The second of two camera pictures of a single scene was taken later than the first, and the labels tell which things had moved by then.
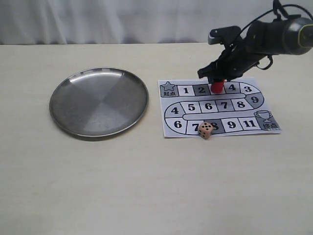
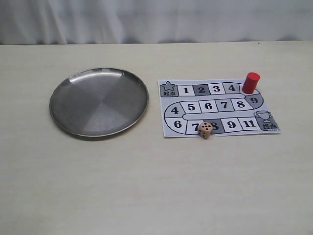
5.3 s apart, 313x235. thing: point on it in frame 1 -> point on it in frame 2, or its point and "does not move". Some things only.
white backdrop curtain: [88, 22] does not move
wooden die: [205, 129] does not move
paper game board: [241, 108] does not move
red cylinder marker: [216, 87] -> [251, 82]
